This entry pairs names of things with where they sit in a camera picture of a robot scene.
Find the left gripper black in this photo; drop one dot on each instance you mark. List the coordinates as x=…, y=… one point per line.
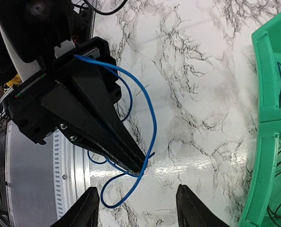
x=77, y=98

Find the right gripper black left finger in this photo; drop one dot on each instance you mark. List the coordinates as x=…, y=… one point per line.
x=83, y=213

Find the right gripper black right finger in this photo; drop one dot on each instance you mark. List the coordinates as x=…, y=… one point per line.
x=192, y=212

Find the yellow plastic bin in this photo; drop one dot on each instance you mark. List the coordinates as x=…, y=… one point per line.
x=14, y=81

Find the green three-compartment plastic bin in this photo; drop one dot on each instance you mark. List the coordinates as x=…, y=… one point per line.
x=267, y=48

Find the aluminium front frame rail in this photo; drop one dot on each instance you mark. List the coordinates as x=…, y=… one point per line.
x=43, y=181

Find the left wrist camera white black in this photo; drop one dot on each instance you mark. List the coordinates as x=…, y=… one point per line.
x=37, y=31

